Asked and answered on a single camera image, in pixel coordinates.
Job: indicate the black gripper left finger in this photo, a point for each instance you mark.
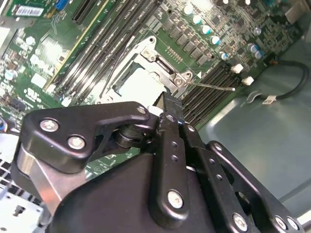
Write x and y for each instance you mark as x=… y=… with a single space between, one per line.
x=73 y=116

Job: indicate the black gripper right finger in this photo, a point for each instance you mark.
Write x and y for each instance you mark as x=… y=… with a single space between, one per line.
x=215 y=170

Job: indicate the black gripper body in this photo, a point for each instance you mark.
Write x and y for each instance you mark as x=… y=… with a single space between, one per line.
x=109 y=199

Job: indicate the silver CPU chip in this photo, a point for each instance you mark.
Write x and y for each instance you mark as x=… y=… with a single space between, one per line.
x=141 y=85

